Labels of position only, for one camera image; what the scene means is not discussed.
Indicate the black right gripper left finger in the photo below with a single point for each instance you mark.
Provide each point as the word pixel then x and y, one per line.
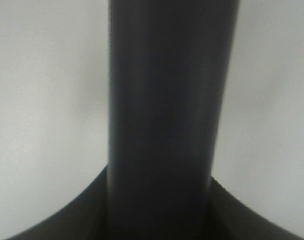
pixel 83 218

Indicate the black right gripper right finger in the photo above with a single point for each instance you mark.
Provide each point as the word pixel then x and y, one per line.
pixel 229 219

